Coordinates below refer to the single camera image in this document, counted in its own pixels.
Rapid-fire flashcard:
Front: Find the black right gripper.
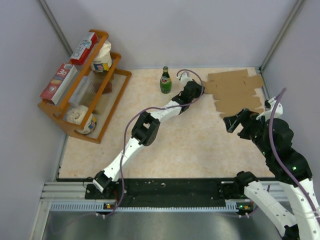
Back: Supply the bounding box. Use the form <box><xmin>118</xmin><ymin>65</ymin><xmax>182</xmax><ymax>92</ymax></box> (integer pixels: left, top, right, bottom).
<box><xmin>223</xmin><ymin>107</ymin><xmax>273</xmax><ymax>157</ymax></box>

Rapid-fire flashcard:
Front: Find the brown cardboard box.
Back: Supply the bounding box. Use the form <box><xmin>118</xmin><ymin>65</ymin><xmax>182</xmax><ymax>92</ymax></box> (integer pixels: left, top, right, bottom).
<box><xmin>203</xmin><ymin>69</ymin><xmax>265</xmax><ymax>119</ymax></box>

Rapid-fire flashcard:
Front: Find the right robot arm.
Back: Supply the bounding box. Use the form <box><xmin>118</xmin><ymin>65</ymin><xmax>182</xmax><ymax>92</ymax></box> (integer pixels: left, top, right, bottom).
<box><xmin>220</xmin><ymin>108</ymin><xmax>320</xmax><ymax>240</ymax></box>

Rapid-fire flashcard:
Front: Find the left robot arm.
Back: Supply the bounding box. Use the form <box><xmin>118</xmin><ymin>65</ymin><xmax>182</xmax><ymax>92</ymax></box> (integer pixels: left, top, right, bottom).
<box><xmin>93</xmin><ymin>80</ymin><xmax>205</xmax><ymax>199</ymax></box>

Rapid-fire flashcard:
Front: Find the red white box upper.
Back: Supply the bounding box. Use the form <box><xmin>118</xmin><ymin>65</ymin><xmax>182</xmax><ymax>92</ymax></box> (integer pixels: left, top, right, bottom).
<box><xmin>70</xmin><ymin>31</ymin><xmax>98</xmax><ymax>65</ymax></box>

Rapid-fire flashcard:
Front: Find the red white box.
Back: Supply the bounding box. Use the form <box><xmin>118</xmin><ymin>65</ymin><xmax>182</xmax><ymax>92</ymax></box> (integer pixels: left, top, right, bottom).
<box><xmin>70</xmin><ymin>31</ymin><xmax>98</xmax><ymax>65</ymax></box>
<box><xmin>39</xmin><ymin>63</ymin><xmax>78</xmax><ymax>105</ymax></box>

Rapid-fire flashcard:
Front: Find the red white box lower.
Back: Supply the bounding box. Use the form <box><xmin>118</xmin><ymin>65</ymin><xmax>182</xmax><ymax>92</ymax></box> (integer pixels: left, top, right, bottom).
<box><xmin>39</xmin><ymin>63</ymin><xmax>78</xmax><ymax>105</ymax></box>

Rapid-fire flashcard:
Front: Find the green glass bottle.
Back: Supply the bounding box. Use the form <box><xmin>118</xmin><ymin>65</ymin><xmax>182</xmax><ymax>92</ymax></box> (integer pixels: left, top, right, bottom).
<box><xmin>159</xmin><ymin>66</ymin><xmax>172</xmax><ymax>94</ymax></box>

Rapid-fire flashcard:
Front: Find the orange wooden rack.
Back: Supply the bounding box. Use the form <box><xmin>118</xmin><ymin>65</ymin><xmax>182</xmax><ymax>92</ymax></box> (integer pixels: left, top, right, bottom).
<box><xmin>38</xmin><ymin>29</ymin><xmax>132</xmax><ymax>144</ymax></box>

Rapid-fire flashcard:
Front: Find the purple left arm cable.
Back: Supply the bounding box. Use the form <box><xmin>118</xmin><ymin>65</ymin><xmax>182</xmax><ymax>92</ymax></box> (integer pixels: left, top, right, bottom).
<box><xmin>96</xmin><ymin>69</ymin><xmax>204</xmax><ymax>218</ymax></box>

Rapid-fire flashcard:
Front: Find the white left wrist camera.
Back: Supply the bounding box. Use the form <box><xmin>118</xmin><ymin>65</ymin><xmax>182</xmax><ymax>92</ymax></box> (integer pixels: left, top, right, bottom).
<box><xmin>177</xmin><ymin>71</ymin><xmax>193</xmax><ymax>86</ymax></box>

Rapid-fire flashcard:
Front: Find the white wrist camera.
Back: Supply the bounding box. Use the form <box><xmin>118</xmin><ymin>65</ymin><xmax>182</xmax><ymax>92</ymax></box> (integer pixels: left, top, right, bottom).
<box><xmin>256</xmin><ymin>97</ymin><xmax>283</xmax><ymax>121</ymax></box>
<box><xmin>177</xmin><ymin>71</ymin><xmax>193</xmax><ymax>86</ymax></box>

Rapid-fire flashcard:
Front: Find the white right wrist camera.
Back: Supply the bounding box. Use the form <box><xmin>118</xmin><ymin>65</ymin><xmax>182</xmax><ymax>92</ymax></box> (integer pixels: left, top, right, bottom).
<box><xmin>256</xmin><ymin>97</ymin><xmax>283</xmax><ymax>121</ymax></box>

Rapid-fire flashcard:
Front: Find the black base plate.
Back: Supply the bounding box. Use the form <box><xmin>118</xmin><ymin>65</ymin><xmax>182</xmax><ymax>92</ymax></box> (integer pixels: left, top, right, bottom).
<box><xmin>85</xmin><ymin>178</ymin><xmax>246</xmax><ymax>208</ymax></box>

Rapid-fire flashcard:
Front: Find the grey cable duct rail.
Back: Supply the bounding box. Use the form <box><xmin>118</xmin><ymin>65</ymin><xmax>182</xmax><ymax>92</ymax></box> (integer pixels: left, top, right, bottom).
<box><xmin>39</xmin><ymin>181</ymin><xmax>313</xmax><ymax>213</ymax></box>

